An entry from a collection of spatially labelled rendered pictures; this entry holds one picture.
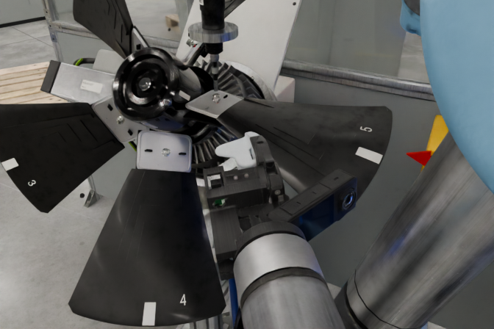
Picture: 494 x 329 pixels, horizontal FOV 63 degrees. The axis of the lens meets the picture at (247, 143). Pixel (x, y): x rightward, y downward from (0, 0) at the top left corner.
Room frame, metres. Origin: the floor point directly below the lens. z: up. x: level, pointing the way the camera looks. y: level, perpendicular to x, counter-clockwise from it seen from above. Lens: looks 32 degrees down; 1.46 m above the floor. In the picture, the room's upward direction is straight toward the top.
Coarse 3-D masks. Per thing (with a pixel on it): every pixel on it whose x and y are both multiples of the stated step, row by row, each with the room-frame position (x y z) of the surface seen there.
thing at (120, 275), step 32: (128, 192) 0.48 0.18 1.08; (160, 192) 0.49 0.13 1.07; (192, 192) 0.51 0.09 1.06; (128, 224) 0.45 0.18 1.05; (160, 224) 0.46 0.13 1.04; (192, 224) 0.47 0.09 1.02; (96, 256) 0.41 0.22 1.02; (128, 256) 0.42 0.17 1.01; (160, 256) 0.43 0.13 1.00; (192, 256) 0.44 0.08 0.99; (96, 288) 0.39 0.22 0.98; (128, 288) 0.39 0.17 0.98; (160, 288) 0.40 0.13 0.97; (192, 288) 0.40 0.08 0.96; (96, 320) 0.36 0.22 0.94; (128, 320) 0.36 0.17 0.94; (160, 320) 0.37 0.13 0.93; (192, 320) 0.37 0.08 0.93
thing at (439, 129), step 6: (438, 120) 0.73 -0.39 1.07; (432, 126) 0.72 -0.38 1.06; (438, 126) 0.70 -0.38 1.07; (444, 126) 0.70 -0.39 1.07; (432, 132) 0.68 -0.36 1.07; (438, 132) 0.68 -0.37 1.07; (444, 132) 0.68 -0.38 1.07; (432, 138) 0.66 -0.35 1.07; (438, 138) 0.66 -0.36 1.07; (432, 144) 0.63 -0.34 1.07; (438, 144) 0.63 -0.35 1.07; (426, 150) 0.63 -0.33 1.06; (432, 150) 0.61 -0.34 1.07
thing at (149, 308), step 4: (148, 304) 0.38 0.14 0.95; (152, 304) 0.38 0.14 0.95; (144, 308) 0.37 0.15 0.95; (148, 308) 0.37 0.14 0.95; (152, 308) 0.38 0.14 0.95; (144, 312) 0.37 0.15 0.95; (148, 312) 0.37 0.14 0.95; (152, 312) 0.37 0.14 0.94; (144, 316) 0.37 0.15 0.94; (148, 316) 0.37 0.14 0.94; (152, 316) 0.37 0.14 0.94; (144, 320) 0.36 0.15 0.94; (148, 320) 0.36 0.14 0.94; (152, 320) 0.36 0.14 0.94; (144, 324) 0.36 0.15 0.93; (148, 324) 0.36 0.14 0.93; (152, 324) 0.36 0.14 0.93
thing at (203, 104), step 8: (200, 96) 0.58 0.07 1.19; (208, 96) 0.59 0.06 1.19; (232, 96) 0.60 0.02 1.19; (192, 104) 0.55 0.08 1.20; (200, 104) 0.55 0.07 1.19; (208, 104) 0.56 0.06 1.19; (216, 104) 0.56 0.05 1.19; (224, 104) 0.56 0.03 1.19; (232, 104) 0.57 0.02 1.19; (200, 112) 0.53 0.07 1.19; (208, 112) 0.52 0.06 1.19; (216, 112) 0.53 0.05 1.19
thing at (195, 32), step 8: (192, 24) 0.58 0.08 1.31; (200, 24) 0.58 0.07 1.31; (232, 24) 0.58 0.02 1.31; (192, 32) 0.54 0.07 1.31; (200, 32) 0.54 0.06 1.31; (208, 32) 0.54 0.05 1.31; (216, 32) 0.54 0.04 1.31; (224, 32) 0.54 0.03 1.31; (232, 32) 0.55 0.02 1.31; (200, 40) 0.54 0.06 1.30; (208, 40) 0.53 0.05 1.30; (216, 40) 0.53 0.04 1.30; (224, 40) 0.54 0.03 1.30
